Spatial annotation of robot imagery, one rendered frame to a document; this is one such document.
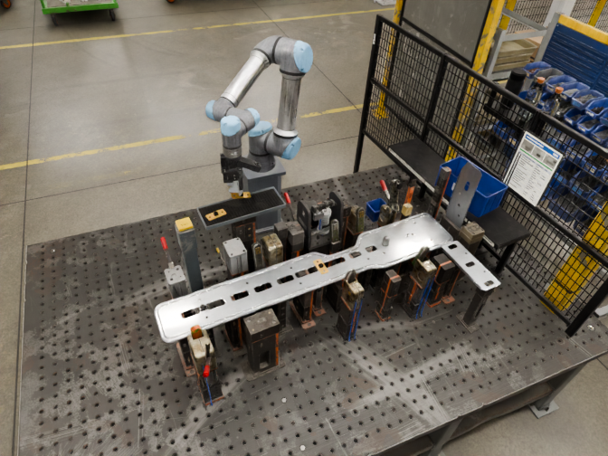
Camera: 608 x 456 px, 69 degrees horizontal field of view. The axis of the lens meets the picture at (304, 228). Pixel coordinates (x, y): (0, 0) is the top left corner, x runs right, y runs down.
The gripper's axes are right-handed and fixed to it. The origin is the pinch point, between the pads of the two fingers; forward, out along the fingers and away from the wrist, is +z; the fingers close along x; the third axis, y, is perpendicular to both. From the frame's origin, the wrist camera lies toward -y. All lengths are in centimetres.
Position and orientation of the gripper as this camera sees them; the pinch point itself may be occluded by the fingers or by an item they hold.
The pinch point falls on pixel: (241, 191)
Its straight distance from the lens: 195.0
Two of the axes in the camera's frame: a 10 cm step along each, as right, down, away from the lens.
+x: 2.7, 6.8, -6.9
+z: -0.4, 7.2, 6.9
